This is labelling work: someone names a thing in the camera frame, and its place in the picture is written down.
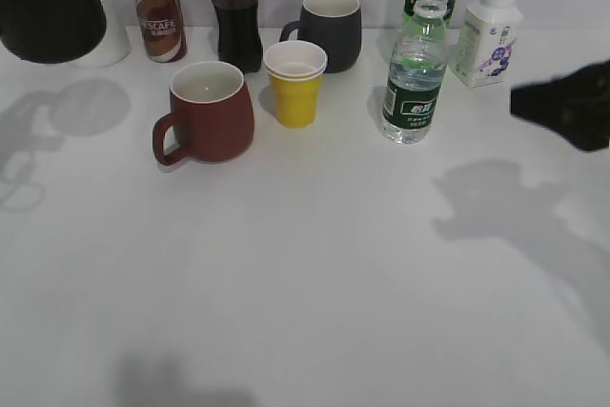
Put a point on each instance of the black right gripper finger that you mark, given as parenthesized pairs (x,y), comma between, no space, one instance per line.
(575,106)

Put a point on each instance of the black mug white inside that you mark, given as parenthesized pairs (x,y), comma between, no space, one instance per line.
(52,31)

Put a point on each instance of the dark grey mug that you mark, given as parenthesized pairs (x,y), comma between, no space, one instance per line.
(335,26)

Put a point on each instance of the red-brown mug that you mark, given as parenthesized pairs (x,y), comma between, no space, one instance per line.
(211,117)

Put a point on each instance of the white ceramic mug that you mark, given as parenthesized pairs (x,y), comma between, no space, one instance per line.
(115,45)

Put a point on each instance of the white milk carton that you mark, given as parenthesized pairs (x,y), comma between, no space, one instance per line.
(486,42)

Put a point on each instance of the clear water bottle green label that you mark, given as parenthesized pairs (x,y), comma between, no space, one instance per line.
(418,63)

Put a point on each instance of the yellow paper cup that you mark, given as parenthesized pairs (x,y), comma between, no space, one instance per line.
(296,99)

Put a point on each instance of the white paper cup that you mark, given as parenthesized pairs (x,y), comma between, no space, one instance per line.
(295,59)

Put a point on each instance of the cola bottle red label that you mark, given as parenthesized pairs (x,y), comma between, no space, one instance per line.
(239,41)

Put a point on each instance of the brown Nescafe coffee bottle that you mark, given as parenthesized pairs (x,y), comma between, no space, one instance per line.
(162,30)

